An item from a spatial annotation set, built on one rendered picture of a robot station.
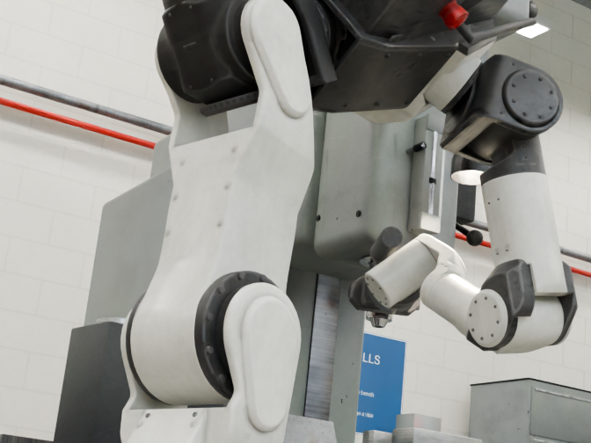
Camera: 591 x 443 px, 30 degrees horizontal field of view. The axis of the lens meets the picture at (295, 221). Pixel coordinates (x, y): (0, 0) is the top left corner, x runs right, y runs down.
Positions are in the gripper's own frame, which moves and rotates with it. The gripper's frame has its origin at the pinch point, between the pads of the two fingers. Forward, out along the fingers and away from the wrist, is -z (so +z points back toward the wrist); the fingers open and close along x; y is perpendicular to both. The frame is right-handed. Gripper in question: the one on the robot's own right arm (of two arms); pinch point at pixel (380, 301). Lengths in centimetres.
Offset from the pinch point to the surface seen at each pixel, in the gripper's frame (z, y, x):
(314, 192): -4.6, -20.3, 13.1
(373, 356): -502, -90, -85
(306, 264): -20.0, -10.7, 11.7
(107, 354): 27, 20, 44
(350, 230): 7.7, -9.9, 7.4
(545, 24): -446, -313, -172
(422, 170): 12.3, -20.9, -3.4
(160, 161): -70, -46, 45
